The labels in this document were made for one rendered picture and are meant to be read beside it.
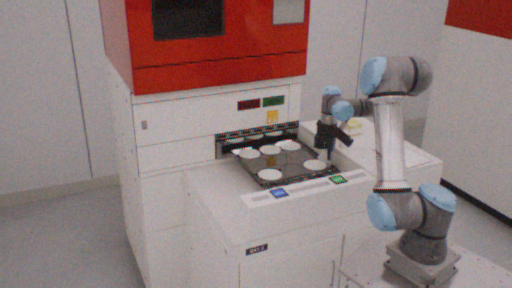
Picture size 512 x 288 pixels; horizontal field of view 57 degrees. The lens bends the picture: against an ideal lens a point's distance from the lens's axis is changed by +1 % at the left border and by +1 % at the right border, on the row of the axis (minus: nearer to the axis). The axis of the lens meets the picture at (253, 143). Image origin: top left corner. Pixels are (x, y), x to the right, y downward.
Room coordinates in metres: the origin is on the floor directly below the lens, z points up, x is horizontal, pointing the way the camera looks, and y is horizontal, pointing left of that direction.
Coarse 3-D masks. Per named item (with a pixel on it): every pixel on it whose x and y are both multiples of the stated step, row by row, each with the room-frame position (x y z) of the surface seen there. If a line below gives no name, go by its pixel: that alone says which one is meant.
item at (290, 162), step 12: (276, 144) 2.08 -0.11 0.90; (300, 144) 2.08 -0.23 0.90; (240, 156) 1.94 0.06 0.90; (264, 156) 1.94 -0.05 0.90; (276, 156) 1.95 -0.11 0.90; (288, 156) 1.95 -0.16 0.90; (300, 156) 1.95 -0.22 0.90; (312, 156) 1.95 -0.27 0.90; (252, 168) 1.82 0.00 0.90; (264, 168) 1.82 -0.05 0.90; (276, 168) 1.83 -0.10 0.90; (288, 168) 1.83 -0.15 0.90; (300, 168) 1.83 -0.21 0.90; (324, 168) 1.83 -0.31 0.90; (264, 180) 1.72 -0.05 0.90; (276, 180) 1.72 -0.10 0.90
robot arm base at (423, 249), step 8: (408, 232) 1.27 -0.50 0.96; (416, 232) 1.24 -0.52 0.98; (400, 240) 1.29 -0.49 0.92; (408, 240) 1.25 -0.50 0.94; (416, 240) 1.23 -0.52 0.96; (424, 240) 1.22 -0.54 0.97; (432, 240) 1.22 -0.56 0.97; (440, 240) 1.22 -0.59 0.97; (400, 248) 1.27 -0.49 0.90; (408, 248) 1.24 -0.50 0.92; (416, 248) 1.22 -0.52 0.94; (424, 248) 1.21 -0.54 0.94; (432, 248) 1.22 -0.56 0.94; (440, 248) 1.22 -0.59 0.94; (408, 256) 1.23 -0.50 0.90; (416, 256) 1.21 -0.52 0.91; (424, 256) 1.21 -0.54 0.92; (432, 256) 1.22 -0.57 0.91; (440, 256) 1.21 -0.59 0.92; (424, 264) 1.20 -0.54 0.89; (432, 264) 1.20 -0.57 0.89
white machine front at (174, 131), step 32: (160, 96) 1.91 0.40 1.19; (192, 96) 1.97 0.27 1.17; (224, 96) 2.04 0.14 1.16; (256, 96) 2.10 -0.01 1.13; (288, 96) 2.18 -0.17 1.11; (160, 128) 1.91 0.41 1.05; (192, 128) 1.97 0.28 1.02; (224, 128) 2.04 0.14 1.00; (160, 160) 1.90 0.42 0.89; (192, 160) 1.97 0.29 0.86; (224, 160) 2.04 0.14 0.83
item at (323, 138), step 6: (318, 120) 1.87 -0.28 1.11; (318, 126) 1.86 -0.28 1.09; (324, 126) 1.82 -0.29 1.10; (330, 126) 1.81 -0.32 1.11; (336, 126) 1.83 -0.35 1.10; (318, 132) 1.86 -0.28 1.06; (324, 132) 1.84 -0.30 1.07; (318, 138) 1.83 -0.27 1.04; (324, 138) 1.82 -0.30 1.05; (330, 138) 1.82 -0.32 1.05; (318, 144) 1.83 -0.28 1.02; (324, 144) 1.82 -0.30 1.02
